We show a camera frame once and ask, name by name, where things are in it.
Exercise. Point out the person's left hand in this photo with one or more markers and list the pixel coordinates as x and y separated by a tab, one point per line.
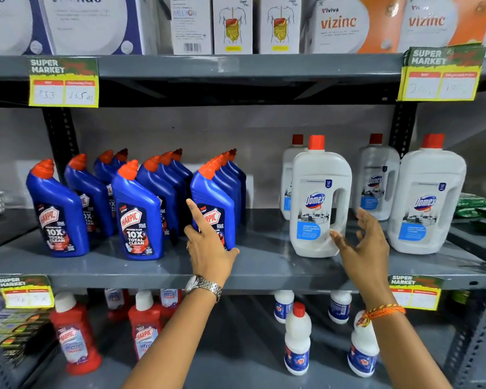
208	255

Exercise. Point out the person's right hand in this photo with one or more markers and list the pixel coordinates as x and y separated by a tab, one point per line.
366	259

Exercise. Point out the person's right thumb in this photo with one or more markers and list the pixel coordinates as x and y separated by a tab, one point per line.
339	240

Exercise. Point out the person's left thumb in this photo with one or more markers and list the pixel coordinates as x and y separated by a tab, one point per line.
233	252

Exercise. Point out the blue red-capped cleaner bottle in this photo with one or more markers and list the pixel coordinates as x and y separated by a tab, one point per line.
218	196

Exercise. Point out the person's right forearm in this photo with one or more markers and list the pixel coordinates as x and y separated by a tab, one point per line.
405	352

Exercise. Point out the person's left forearm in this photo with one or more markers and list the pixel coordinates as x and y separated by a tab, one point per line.
174	344

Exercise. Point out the grey metal shelf rack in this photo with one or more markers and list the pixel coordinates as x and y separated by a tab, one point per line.
267	263

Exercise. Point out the silver metal wristwatch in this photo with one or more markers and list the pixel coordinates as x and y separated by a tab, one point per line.
204	285

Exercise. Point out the large white cleaner jug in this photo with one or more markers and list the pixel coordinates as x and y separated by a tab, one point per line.
376	178
286	178
425	198
318	190

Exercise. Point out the small white bottle blue label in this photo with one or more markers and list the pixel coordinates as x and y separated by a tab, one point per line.
283	305
362	352
340	307
297	344

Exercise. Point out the red cleaner bottle white cap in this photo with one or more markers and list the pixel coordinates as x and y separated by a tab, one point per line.
170	301
145	328
75	340
115	303

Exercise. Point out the yellow green price tag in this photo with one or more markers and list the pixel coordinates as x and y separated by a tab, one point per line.
415	293
63	83
24	291
441	74

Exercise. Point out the rows of blue bottles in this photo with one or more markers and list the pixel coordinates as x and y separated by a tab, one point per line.
139	214

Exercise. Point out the pile of green packets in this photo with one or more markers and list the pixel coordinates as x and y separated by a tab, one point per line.
472	204

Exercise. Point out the dark perforated shelf rack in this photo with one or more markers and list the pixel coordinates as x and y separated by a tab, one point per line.
476	332

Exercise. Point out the white box with stomach print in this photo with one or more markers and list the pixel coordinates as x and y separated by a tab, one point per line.
233	24
280	24

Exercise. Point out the white barcode box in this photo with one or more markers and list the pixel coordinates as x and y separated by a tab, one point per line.
191	24

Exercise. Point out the stack of colourful packets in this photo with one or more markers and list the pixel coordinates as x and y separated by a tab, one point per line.
12	332

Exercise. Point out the blue and white box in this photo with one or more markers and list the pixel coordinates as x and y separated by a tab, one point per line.
97	24
8	24

